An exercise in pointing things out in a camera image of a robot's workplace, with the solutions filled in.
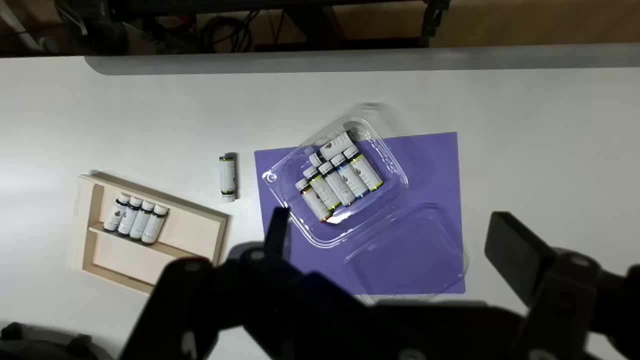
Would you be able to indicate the transparent plastic clamshell bowl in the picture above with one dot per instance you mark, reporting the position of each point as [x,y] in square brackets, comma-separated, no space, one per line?
[281,201]

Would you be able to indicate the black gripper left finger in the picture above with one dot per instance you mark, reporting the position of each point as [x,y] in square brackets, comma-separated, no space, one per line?
[277,232]

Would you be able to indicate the black metal frame post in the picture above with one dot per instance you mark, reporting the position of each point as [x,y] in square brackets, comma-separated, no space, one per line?
[433,21]

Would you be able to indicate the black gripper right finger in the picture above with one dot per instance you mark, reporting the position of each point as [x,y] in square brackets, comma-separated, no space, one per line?
[516,256]

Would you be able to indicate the light wooden tray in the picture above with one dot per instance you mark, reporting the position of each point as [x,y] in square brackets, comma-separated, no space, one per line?
[193,230]

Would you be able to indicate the grey desk partition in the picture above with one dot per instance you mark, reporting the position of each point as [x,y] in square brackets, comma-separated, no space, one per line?
[333,60]

